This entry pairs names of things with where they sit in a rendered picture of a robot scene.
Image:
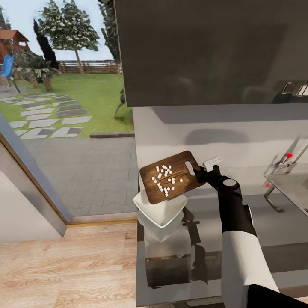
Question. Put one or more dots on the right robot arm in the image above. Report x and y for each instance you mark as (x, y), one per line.
(246, 281)

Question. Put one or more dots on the fixed window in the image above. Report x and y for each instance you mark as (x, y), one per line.
(63, 113)

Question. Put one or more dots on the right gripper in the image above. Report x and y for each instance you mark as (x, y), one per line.
(205, 175)

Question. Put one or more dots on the cabinet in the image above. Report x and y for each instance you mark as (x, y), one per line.
(213, 52)

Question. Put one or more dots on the drop in sink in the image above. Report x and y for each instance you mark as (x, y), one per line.
(293, 185)

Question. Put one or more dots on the bowl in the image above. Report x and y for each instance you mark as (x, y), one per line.
(163, 213)

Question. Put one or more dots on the cutting board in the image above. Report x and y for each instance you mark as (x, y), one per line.
(178, 172)

